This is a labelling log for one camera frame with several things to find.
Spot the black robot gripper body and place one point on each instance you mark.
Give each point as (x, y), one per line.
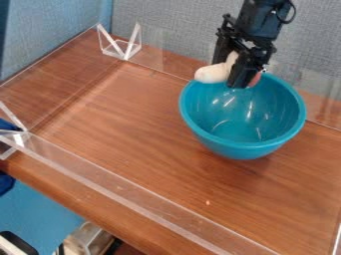
(258, 24)

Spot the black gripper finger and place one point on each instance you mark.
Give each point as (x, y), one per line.
(245, 69)
(225, 48)

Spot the plush brown white mushroom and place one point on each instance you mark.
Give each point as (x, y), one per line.
(215, 73)

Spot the blue plastic bowl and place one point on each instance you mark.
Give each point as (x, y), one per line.
(242, 123)

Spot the clear acrylic back barrier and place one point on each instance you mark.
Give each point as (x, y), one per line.
(318, 89)

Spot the clear acrylic barrier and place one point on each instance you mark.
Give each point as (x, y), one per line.
(182, 221)
(318, 89)

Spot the clear acrylic front barrier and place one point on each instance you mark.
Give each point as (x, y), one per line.
(182, 221)

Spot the grey metal box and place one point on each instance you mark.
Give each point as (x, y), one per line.
(88, 240)

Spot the black white device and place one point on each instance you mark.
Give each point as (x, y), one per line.
(12, 245)

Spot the clear acrylic corner bracket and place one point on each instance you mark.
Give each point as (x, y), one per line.
(119, 48)

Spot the dark blue vertical post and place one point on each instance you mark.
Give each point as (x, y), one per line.
(4, 11)

